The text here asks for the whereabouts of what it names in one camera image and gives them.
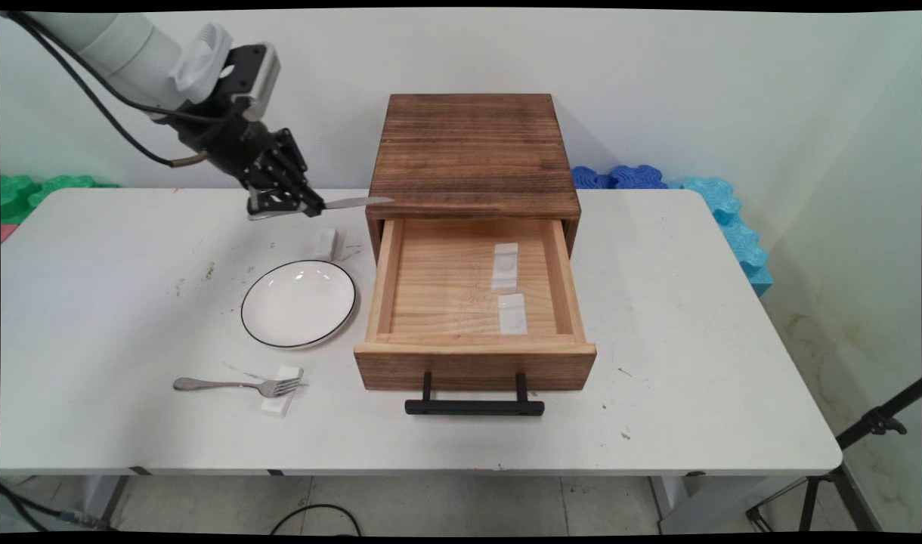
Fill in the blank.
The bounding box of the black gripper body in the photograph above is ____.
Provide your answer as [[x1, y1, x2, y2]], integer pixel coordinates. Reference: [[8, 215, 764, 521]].
[[175, 113, 280, 182]]

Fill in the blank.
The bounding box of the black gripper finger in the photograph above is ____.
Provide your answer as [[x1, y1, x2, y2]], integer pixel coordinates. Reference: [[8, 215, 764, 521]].
[[268, 130, 326, 216], [242, 168, 307, 220]]

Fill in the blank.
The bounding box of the silver table knife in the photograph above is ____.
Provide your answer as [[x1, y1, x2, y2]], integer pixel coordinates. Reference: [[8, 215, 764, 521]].
[[248, 196, 395, 221]]

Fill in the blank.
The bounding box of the white plate with black rim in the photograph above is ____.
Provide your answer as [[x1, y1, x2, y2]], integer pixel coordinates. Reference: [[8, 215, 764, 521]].
[[240, 260, 357, 350]]

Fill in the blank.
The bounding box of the dark wooden drawer cabinet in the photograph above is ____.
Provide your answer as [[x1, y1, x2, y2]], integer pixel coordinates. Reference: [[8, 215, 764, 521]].
[[364, 94, 581, 261]]

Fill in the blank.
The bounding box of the light wooden drawer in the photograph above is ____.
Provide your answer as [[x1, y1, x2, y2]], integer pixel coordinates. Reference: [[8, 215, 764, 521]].
[[354, 218, 597, 392]]

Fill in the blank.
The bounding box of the green foam mat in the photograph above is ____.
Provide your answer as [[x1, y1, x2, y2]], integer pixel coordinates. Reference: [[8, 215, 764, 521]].
[[0, 175, 118, 226]]

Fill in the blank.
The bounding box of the silver metal fork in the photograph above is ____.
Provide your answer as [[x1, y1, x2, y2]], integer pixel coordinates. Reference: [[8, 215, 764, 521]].
[[173, 377, 309, 399]]

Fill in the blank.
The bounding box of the white table leg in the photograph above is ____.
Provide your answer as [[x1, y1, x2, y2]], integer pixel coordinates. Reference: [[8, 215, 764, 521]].
[[650, 474, 772, 533], [83, 476, 129, 526]]

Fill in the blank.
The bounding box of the cyan foam mat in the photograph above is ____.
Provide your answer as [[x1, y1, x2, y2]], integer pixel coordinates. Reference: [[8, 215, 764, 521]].
[[667, 176, 774, 297]]

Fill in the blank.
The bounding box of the black tripod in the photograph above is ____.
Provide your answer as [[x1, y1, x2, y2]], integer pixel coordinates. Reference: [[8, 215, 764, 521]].
[[746, 378, 922, 533]]

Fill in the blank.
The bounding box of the thin black camera cable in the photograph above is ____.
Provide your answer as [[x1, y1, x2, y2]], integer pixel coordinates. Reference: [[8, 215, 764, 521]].
[[76, 68, 239, 125]]

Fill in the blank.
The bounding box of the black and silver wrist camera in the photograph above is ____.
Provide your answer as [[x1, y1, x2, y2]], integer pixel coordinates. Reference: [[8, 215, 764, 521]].
[[219, 44, 282, 122]]

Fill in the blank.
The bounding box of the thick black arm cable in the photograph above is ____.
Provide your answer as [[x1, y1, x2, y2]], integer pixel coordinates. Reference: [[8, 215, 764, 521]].
[[0, 11, 209, 168]]

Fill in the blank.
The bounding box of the black metal drawer handle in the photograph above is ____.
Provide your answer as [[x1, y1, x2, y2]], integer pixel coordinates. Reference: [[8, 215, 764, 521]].
[[404, 371, 546, 417]]

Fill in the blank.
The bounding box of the black looped floor cable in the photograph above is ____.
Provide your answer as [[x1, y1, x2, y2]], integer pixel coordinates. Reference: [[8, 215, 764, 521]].
[[271, 504, 362, 536]]

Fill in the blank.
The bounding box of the black cable with metal connector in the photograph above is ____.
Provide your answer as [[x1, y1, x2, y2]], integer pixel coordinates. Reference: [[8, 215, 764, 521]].
[[0, 484, 118, 530]]

